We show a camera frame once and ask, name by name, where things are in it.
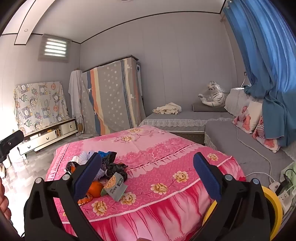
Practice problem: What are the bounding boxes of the cartoon print pillow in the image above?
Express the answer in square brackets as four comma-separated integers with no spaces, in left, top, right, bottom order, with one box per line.
[252,116,281,153]
[232,100,263,133]

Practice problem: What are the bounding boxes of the cream cloth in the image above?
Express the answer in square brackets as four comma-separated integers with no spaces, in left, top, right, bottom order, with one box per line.
[153,102,182,115]

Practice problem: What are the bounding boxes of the pink floral blanket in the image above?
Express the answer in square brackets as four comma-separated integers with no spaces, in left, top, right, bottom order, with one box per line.
[45,125,247,241]

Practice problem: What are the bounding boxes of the green snack packet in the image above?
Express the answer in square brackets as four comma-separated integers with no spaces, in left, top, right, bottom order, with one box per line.
[100,173,127,202]

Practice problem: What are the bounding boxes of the white hanging cloth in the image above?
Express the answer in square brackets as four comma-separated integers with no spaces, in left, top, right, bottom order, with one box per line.
[69,70,84,126]

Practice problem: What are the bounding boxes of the white lace sofa cover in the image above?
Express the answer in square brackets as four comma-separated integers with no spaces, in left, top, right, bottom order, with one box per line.
[280,144,296,163]

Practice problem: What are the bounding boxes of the black plastic bag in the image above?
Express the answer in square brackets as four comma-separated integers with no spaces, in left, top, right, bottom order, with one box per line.
[102,151,128,182]

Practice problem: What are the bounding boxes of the white tv cabinet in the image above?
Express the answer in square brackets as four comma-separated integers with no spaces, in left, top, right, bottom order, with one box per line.
[17,117,79,160]

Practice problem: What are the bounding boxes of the white lace sofa trim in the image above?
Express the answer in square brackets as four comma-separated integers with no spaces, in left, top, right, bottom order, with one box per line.
[140,118,234,128]

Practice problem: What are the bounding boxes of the white plush tiger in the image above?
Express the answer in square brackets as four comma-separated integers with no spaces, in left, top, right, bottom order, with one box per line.
[198,81,228,107]

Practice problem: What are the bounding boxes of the grey sofa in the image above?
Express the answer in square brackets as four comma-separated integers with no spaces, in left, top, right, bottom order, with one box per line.
[139,110,296,186]

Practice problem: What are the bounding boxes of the orange tangerine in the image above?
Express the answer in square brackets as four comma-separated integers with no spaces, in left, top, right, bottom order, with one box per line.
[77,193,93,205]
[88,181,104,198]

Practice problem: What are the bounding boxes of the green plastic bag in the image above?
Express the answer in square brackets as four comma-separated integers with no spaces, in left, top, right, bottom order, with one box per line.
[285,162,296,183]

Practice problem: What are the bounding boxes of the white lace covered cushion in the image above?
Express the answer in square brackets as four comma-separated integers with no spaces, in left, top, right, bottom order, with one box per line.
[225,88,252,116]

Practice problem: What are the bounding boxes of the yellow trash bin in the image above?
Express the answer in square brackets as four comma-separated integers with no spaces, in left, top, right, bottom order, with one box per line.
[202,186,284,241]

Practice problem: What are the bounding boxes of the striped covered mattress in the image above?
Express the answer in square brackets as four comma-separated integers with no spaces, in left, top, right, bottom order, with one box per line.
[80,55,146,138]

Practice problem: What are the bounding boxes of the white power strip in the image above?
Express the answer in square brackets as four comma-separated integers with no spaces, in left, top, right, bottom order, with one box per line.
[269,182,294,209]

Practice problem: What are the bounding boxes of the black charger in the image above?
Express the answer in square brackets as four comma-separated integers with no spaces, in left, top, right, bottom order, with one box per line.
[279,178,290,193]

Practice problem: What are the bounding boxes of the window blind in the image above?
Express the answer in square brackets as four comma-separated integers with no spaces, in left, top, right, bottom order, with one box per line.
[38,34,72,63]

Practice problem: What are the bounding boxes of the white cable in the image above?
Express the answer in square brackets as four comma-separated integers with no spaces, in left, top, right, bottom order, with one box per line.
[233,120,281,186]

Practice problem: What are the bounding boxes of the blue curtain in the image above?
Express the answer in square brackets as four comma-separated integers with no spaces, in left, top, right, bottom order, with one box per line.
[223,0,296,147]

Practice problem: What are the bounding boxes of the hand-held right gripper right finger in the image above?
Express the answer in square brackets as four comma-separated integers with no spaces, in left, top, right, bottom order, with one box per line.
[193,152,271,241]

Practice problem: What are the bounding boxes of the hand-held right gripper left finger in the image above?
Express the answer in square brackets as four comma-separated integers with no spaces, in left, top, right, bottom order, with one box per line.
[24,153,103,241]

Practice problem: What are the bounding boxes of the cartoon print cloth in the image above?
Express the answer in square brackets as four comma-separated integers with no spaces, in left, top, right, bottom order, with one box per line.
[14,81,70,136]

